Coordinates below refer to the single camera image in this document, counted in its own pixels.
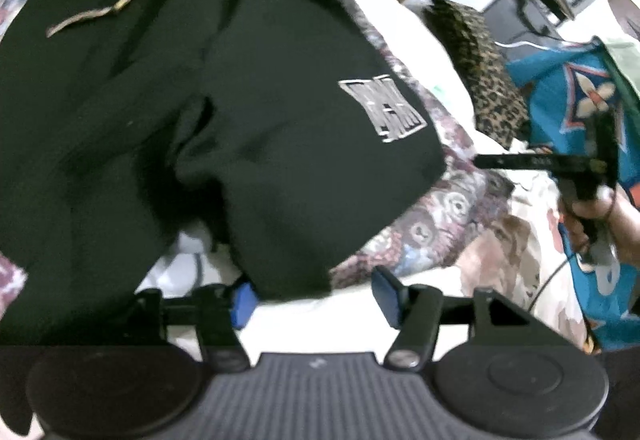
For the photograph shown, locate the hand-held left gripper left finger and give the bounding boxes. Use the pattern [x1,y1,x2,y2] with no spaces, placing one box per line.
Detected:
[131,284,257,373]

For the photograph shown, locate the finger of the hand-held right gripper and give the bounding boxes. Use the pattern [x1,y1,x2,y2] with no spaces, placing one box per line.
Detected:
[472,152,602,174]

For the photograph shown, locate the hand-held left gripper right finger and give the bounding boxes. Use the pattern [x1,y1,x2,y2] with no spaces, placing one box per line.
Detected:
[371,266,556,369]

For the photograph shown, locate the floral patterned cloth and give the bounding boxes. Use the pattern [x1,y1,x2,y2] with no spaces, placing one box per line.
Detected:
[0,0,517,292]

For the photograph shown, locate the black drawstring shorts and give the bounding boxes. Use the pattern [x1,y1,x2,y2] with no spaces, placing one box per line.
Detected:
[0,0,447,351]

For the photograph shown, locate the person's right hand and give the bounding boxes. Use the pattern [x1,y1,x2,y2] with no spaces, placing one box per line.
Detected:
[557,190,640,263]

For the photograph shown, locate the teal printed cloth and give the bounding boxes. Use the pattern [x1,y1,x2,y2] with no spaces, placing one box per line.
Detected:
[504,37,640,357]

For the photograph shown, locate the light green cloth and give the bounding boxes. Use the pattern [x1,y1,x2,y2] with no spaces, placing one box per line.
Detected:
[602,36,640,102]

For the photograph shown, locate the leopard print cloth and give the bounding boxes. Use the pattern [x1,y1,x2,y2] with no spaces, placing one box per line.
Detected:
[422,0,532,152]

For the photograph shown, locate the grey suitcase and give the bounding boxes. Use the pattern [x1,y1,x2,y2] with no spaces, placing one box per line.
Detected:
[482,0,576,47]

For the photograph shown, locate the cream bear printed bedsheet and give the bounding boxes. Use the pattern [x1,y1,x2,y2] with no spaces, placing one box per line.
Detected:
[135,0,593,356]

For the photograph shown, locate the black cable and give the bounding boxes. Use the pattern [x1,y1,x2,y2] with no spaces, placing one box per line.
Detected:
[525,254,572,317]

